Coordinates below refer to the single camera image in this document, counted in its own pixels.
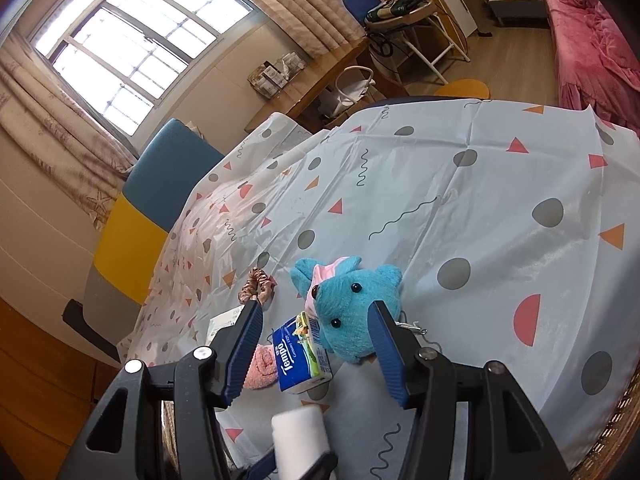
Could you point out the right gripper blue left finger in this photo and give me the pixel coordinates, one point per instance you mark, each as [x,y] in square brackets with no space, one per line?
[234,348]

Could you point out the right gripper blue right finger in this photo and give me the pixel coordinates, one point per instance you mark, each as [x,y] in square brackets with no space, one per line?
[396,349]

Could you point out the white wet wipes pack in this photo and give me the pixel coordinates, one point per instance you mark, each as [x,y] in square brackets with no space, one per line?
[220,321]

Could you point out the pink fuzzy socks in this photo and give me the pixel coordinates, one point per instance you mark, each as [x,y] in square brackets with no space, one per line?
[262,372]

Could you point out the thin brown satin scrunchie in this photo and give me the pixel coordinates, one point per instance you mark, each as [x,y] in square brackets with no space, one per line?
[258,286]

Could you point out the blue Tempo tissue pack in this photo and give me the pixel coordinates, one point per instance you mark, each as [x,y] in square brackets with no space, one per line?
[301,361]

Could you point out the blue plush toy pink shirt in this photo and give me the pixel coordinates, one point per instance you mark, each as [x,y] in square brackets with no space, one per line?
[338,296]

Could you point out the wooden wardrobe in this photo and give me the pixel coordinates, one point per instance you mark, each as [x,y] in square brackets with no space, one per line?
[48,390]

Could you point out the grey yellow blue headboard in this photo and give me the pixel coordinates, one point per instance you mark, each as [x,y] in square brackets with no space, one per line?
[149,205]

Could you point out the wooden side desk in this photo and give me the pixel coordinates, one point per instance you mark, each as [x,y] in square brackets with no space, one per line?
[307,85]

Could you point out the white handbag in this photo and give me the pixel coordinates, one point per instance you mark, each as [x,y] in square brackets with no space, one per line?
[349,87]

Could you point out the packages on desk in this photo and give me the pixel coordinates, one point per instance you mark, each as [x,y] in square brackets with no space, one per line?
[269,78]

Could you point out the left floral curtain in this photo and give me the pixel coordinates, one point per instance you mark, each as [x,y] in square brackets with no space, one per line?
[81,157]

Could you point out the white folding table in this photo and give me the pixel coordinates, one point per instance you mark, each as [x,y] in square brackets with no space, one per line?
[401,18]

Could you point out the pink ruffled bed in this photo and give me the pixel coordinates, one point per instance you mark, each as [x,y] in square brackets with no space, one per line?
[594,63]

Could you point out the window with metal frame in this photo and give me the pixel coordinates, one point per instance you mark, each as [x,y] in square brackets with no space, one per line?
[123,56]

